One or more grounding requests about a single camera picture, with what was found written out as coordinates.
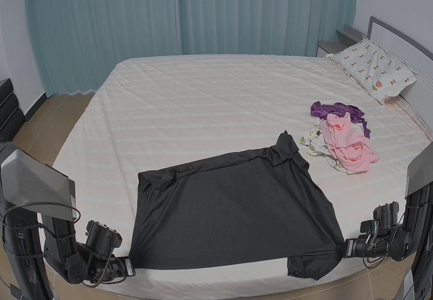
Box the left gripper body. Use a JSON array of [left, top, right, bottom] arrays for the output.
[[95, 256, 136, 284]]

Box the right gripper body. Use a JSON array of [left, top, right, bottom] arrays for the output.
[[343, 235, 389, 258]]

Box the black T-shirt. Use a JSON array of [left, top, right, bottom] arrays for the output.
[[129, 129, 345, 280]]

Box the bed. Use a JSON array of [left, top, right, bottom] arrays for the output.
[[51, 16, 433, 296]]

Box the pink garment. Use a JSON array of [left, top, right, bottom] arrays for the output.
[[320, 114, 380, 173]]

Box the white printed garment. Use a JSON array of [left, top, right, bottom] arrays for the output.
[[299, 119, 364, 175]]

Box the purple garment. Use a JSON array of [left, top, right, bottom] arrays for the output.
[[310, 101, 371, 139]]

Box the white printed pillow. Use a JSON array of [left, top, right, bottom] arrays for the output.
[[326, 35, 417, 105]]

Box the black chest of drawers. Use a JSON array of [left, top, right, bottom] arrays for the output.
[[0, 78, 26, 143]]

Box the grey bedside table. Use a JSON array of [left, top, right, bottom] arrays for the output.
[[317, 24, 366, 57]]

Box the blue-green curtain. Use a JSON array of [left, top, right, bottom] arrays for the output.
[[25, 0, 359, 98]]

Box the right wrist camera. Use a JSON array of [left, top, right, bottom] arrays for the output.
[[360, 219, 378, 235]]

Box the black cable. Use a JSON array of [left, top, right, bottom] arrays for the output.
[[3, 202, 82, 225]]

